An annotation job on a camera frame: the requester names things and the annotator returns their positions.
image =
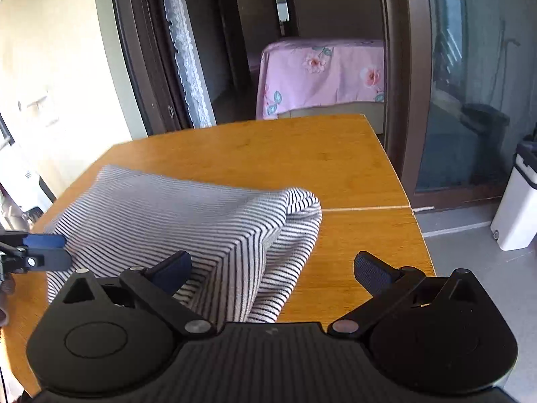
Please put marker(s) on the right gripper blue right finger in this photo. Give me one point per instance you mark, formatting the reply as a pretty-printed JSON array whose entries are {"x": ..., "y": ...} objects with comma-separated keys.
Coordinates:
[{"x": 389, "y": 288}]

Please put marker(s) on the bed with pink floral sheet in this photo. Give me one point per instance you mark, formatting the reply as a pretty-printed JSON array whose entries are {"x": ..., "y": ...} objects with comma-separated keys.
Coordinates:
[{"x": 313, "y": 77}]

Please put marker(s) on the white lace curtain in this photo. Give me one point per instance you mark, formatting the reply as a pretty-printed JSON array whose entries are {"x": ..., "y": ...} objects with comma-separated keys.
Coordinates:
[{"x": 188, "y": 64}]

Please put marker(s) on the striped white black garment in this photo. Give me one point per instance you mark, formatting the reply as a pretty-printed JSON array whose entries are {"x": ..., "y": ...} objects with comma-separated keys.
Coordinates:
[{"x": 248, "y": 247}]

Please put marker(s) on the white lidded trash bin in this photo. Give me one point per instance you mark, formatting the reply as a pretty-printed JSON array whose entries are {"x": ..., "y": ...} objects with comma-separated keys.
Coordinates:
[{"x": 514, "y": 225}]

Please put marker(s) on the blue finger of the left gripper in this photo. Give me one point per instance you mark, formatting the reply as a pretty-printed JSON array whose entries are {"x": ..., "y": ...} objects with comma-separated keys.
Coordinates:
[
  {"x": 48, "y": 259},
  {"x": 44, "y": 241}
]

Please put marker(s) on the dark brown door frame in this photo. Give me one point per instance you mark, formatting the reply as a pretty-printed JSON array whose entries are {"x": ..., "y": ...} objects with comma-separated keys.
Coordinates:
[{"x": 408, "y": 62}]

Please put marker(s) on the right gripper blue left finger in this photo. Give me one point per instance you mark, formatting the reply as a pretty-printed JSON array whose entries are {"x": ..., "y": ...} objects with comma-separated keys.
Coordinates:
[{"x": 155, "y": 288}]

